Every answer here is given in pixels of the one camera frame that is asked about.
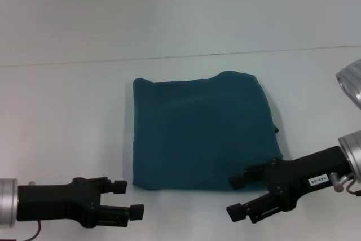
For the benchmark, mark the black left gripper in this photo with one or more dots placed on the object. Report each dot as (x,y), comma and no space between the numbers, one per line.
(56,201)

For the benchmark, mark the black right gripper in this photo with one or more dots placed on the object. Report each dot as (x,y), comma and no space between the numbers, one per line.
(304,179)

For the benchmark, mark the teal blue t-shirt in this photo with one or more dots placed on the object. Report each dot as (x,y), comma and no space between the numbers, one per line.
(203,131)

